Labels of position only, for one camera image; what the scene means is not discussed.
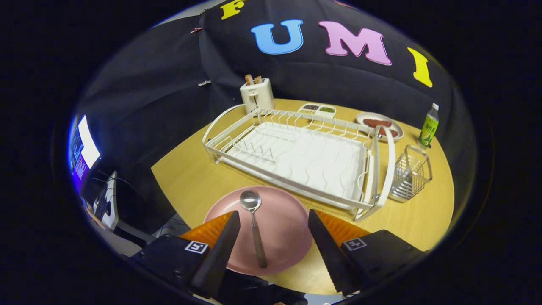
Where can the white plate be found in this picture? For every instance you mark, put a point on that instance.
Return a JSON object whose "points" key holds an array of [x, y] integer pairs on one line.
{"points": [[398, 129]]}

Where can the white divided condiment tray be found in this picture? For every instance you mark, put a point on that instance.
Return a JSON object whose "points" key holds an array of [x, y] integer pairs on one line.
{"points": [[317, 111]]}

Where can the pink plate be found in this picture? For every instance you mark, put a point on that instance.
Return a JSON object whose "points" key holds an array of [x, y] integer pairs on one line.
{"points": [[283, 228]]}

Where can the computer monitor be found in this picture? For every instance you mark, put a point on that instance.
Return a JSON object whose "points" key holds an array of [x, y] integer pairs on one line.
{"points": [[88, 146]]}

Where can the red sausage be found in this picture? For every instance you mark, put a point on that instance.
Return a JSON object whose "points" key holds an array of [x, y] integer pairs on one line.
{"points": [[377, 123], [389, 132]]}

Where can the white clip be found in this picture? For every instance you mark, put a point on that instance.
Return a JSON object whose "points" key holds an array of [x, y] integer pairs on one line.
{"points": [[204, 83]]}

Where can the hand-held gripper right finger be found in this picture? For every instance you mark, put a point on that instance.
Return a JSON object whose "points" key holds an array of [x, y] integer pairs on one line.
{"points": [[328, 254]]}

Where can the white dish rack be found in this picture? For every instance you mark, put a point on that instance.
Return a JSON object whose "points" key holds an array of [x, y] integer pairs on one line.
{"points": [[313, 161]]}

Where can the white and black device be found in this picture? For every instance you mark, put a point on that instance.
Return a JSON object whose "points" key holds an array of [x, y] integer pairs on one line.
{"points": [[111, 199]]}

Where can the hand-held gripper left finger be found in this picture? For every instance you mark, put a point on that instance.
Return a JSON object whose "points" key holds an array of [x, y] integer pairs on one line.
{"points": [[220, 254]]}

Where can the white toaster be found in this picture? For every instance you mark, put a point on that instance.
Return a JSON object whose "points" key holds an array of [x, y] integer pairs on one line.
{"points": [[257, 97]]}

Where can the black backdrop cloth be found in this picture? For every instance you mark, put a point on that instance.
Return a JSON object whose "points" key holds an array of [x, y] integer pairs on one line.
{"points": [[169, 84]]}

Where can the green drink bottle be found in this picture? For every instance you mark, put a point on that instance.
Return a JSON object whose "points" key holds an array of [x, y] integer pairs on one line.
{"points": [[428, 127]]}

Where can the pink clip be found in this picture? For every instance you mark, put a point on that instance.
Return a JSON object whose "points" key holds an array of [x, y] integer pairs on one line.
{"points": [[197, 30]]}

